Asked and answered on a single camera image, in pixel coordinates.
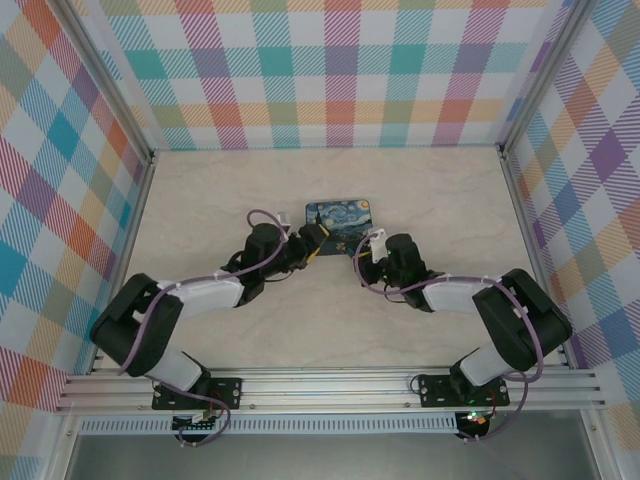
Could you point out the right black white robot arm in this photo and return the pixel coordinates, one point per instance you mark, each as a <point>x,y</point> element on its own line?
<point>525,320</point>

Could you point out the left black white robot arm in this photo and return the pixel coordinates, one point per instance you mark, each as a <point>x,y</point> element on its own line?
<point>135,330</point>

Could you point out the left aluminium corner post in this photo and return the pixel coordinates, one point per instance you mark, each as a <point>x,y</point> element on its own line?
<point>107,82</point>

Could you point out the right aluminium side rail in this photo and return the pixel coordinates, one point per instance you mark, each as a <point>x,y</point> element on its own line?
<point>530,240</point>

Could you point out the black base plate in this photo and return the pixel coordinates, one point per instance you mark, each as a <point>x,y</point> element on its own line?
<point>227,392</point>
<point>435,390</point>

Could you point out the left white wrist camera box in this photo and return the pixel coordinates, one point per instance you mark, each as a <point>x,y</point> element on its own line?
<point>283,220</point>

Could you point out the right small circuit board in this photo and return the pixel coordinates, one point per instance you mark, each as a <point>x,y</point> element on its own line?
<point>475,420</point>

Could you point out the grey metal panel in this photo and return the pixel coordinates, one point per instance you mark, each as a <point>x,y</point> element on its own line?
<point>325,457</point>

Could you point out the aluminium side rail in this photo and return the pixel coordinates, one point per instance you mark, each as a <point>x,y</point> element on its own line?
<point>530,240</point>
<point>127,240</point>

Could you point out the aluminium corner post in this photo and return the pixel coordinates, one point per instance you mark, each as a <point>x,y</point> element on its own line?
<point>542,75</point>
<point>107,82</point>

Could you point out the starry night painted tin box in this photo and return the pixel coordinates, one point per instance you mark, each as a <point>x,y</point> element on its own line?
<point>340,220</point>

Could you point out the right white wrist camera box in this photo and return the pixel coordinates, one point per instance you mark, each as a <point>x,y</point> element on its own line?
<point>378,244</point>

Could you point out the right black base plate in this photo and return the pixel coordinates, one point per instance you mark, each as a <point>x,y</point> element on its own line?
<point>435,390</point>

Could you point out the left small circuit board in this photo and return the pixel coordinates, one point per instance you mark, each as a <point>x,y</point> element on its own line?
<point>197,425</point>

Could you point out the left aluminium side rail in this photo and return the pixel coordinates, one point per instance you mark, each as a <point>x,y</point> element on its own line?
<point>127,240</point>

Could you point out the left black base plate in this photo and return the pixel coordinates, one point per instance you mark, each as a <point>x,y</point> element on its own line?
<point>227,392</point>

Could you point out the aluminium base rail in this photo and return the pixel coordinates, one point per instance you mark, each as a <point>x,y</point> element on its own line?
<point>325,392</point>

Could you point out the right aluminium corner post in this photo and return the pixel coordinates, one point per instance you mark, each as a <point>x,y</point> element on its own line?
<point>542,75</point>

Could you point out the small circuit board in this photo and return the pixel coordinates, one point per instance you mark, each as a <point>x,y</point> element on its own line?
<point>475,420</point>
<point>197,425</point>

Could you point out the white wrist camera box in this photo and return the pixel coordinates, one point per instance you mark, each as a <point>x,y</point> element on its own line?
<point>378,244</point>
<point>283,220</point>

